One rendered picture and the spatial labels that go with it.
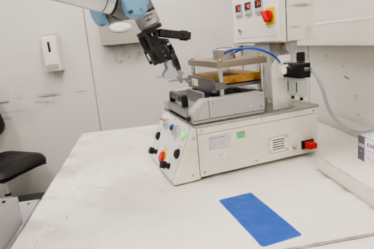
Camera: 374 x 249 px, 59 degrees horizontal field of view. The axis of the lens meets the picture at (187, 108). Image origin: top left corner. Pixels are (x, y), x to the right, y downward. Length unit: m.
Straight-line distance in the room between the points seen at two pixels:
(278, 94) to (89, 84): 1.80
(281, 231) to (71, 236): 0.49
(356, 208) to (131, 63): 2.04
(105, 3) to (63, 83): 1.84
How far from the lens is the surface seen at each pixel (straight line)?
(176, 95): 1.13
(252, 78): 1.14
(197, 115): 1.00
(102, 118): 2.69
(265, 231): 0.81
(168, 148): 1.14
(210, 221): 0.85
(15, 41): 2.76
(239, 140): 1.07
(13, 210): 0.97
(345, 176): 1.01
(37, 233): 0.95
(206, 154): 1.03
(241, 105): 1.06
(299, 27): 1.16
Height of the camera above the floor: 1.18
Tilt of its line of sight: 12 degrees down
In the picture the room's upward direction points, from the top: 5 degrees counter-clockwise
